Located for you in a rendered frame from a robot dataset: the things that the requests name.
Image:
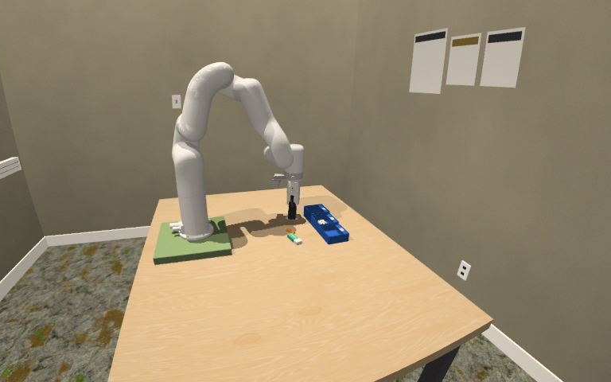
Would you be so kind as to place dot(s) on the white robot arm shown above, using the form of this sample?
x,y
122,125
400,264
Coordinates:
x,y
193,123

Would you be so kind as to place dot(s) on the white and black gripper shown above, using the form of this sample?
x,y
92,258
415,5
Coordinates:
x,y
292,191

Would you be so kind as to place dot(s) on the green and grey eraser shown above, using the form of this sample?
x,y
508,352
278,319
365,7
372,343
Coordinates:
x,y
294,238

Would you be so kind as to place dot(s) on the blue three-compartment bin rack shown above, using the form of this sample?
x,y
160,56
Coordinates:
x,y
314,213

